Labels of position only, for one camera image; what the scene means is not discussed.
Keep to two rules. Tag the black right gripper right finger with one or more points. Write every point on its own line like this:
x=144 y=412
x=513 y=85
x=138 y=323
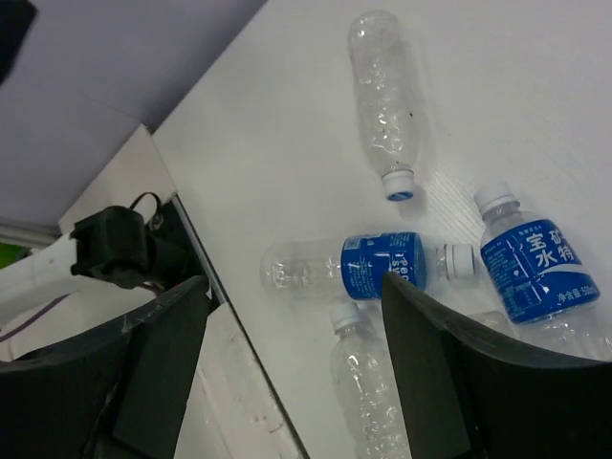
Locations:
x=468 y=391

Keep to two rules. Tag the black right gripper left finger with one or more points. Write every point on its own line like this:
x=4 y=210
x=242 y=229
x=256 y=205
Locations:
x=118 y=390

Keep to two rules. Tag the blue label Chinese text bottle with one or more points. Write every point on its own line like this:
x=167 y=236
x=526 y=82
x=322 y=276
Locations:
x=546 y=292

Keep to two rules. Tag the blue label bottle sideways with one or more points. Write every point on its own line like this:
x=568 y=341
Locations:
x=334 y=270

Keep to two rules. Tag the clear unlabelled plastic bottle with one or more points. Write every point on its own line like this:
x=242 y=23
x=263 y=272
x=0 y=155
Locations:
x=390 y=111

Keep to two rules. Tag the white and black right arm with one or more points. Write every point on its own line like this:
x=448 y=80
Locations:
x=113 y=246

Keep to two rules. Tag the clear crushed bottle white cap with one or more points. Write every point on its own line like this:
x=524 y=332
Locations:
x=365 y=386

